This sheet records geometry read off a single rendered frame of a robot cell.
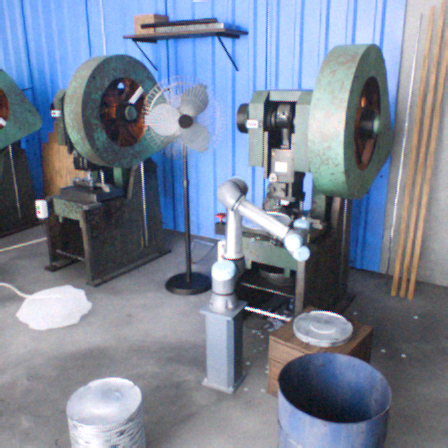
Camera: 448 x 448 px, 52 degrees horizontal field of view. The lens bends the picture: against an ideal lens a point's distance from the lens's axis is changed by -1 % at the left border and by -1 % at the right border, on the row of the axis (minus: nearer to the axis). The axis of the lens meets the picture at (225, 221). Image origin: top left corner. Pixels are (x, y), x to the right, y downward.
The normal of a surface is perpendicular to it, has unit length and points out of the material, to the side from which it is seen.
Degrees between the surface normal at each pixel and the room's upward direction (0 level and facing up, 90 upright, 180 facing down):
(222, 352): 90
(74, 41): 90
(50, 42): 90
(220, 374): 90
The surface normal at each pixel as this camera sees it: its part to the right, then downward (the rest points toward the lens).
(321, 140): -0.52, 0.38
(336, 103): -0.51, -0.02
